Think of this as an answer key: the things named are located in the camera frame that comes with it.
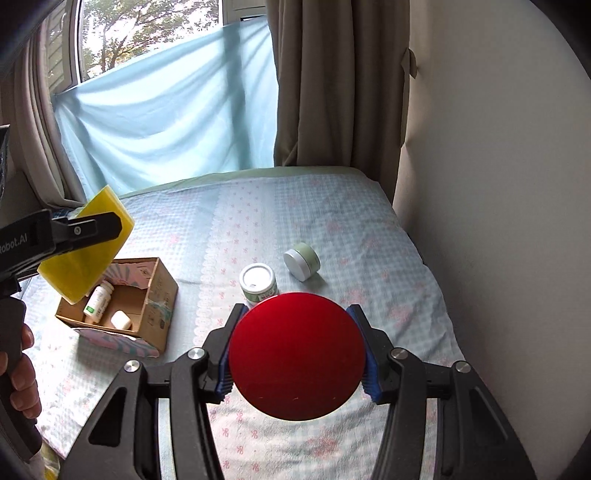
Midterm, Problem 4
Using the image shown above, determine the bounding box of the red round lid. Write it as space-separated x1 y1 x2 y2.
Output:
229 292 368 421

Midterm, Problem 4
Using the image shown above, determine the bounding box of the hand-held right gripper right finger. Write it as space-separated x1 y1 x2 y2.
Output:
346 304 539 480

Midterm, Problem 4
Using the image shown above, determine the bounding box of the light blue cloth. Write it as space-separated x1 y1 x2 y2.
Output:
54 16 280 198

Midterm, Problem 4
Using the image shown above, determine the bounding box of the yellow sponge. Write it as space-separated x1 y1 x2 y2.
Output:
37 185 136 305

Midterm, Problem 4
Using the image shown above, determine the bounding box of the person's left hand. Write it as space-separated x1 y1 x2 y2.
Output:
0 322 42 420

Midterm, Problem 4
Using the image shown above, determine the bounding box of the white-lidded green jar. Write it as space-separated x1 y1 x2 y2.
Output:
239 263 278 311

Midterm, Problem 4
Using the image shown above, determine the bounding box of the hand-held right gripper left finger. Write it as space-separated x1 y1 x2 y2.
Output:
59 303 249 480

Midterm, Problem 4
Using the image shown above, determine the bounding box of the white pill bottle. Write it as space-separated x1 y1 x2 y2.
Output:
83 281 115 324

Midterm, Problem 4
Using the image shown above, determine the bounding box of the cardboard box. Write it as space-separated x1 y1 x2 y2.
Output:
55 257 179 359

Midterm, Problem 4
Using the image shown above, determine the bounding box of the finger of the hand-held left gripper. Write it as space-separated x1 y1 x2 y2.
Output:
51 212 123 255

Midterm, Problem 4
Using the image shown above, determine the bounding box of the beige curtain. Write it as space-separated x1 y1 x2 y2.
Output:
265 0 419 213

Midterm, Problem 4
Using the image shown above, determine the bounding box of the window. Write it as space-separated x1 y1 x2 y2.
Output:
46 0 269 90

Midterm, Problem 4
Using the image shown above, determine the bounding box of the green jar on its side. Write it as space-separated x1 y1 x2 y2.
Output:
283 243 321 283

